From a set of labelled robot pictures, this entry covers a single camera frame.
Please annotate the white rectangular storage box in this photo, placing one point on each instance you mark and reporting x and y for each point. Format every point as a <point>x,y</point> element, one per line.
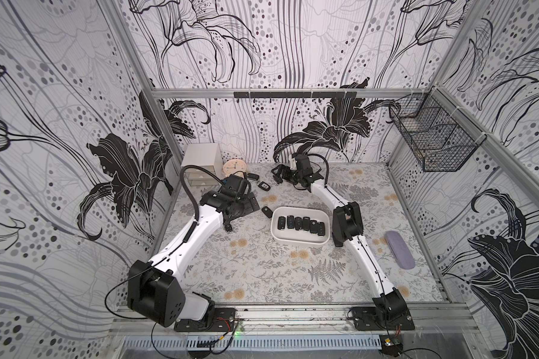
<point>300,237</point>

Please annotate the black flip key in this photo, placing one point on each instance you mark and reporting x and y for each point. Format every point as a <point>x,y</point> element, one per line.
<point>267,211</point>
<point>291,222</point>

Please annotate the black wire wall basket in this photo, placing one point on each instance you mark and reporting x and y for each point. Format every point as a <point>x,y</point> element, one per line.
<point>433,133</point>

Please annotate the peach round alarm clock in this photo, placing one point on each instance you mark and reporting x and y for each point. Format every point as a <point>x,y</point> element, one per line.
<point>235,167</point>

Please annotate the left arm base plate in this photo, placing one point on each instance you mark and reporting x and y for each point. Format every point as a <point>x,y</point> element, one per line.
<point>218,320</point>

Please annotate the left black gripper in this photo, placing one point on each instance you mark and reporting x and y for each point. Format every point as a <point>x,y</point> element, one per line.
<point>245,206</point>

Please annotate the grey oval pad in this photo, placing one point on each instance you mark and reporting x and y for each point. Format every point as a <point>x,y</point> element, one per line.
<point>400,250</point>

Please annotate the black car key front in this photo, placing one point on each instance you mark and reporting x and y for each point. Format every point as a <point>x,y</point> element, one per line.
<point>321,229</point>

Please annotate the white mini drawer cabinet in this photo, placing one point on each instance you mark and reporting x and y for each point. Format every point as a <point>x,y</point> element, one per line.
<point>206,156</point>

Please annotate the black key silver trim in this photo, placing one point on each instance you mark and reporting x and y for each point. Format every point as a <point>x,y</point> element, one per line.
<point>264,186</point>

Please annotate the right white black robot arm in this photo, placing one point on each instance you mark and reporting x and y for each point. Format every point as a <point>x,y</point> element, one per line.
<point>347,229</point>

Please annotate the white slotted cable duct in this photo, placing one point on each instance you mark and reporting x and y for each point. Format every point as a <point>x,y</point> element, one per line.
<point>262,343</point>

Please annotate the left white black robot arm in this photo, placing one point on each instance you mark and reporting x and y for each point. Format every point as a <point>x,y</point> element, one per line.
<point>154,289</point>

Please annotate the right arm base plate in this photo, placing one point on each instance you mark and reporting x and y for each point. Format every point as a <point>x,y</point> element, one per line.
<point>371,318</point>

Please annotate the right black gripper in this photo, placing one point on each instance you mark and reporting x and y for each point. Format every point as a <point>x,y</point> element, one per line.
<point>290,172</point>

